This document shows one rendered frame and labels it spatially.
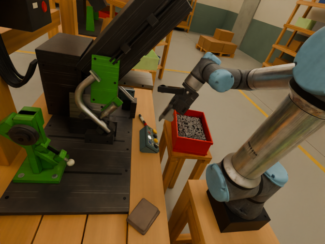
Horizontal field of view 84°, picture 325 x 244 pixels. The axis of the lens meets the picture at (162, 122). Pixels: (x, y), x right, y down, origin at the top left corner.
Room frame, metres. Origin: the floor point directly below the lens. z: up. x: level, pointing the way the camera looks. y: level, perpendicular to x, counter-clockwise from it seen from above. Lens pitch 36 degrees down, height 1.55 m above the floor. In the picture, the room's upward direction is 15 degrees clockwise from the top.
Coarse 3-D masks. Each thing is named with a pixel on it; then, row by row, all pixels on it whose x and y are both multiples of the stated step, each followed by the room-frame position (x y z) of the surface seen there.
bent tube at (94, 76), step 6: (90, 72) 0.66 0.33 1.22; (90, 78) 0.66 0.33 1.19; (96, 78) 0.66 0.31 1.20; (84, 84) 0.64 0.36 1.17; (78, 90) 0.63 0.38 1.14; (78, 96) 0.62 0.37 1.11; (78, 102) 0.62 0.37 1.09; (84, 108) 0.62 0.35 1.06; (90, 114) 0.62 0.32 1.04; (96, 120) 0.62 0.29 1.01; (102, 120) 0.64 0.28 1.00; (102, 126) 0.62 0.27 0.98; (108, 132) 0.62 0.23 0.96
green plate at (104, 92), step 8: (96, 56) 0.71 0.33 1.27; (104, 56) 0.72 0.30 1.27; (96, 64) 0.71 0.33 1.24; (104, 64) 0.72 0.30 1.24; (112, 64) 0.73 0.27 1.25; (96, 72) 0.70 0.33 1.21; (104, 72) 0.71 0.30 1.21; (112, 72) 0.72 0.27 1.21; (96, 80) 0.69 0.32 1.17; (104, 80) 0.70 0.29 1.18; (112, 80) 0.71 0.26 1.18; (96, 88) 0.68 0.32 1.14; (104, 88) 0.69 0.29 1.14; (112, 88) 0.70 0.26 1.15; (96, 96) 0.67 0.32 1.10; (104, 96) 0.68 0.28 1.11; (112, 96) 0.69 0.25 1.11
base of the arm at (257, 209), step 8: (232, 200) 0.41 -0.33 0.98; (240, 200) 0.40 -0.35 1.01; (248, 200) 0.40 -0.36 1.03; (232, 208) 0.40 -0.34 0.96; (240, 208) 0.40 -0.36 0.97; (248, 208) 0.39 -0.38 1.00; (256, 208) 0.39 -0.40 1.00; (240, 216) 0.38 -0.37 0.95; (248, 216) 0.38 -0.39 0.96; (256, 216) 0.39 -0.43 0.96
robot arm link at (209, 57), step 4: (208, 52) 0.74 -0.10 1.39; (204, 56) 0.74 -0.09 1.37; (208, 56) 0.73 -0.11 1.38; (212, 56) 0.72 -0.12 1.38; (200, 60) 0.75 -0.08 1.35; (204, 60) 0.73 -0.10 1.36; (208, 60) 0.72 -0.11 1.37; (212, 60) 0.72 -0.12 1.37; (216, 60) 0.72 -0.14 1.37; (220, 60) 0.74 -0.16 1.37; (196, 64) 0.75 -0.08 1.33; (200, 64) 0.72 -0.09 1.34; (204, 64) 0.70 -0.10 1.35; (196, 68) 0.72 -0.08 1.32; (200, 68) 0.71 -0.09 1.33; (192, 72) 0.72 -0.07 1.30; (196, 72) 0.71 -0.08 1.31; (200, 72) 0.70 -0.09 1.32; (196, 76) 0.70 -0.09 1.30; (200, 76) 0.70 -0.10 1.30; (200, 80) 0.70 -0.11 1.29; (204, 80) 0.71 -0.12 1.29
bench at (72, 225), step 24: (48, 120) 0.67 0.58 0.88; (0, 168) 0.36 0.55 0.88; (0, 192) 0.28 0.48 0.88; (0, 216) 0.21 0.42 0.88; (24, 216) 0.22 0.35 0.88; (48, 216) 0.24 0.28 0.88; (72, 216) 0.26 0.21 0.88; (96, 216) 0.28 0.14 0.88; (120, 216) 0.30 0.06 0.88; (0, 240) 0.15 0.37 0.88; (24, 240) 0.17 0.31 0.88; (48, 240) 0.18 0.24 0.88; (72, 240) 0.20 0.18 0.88; (96, 240) 0.21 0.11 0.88; (120, 240) 0.23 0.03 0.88
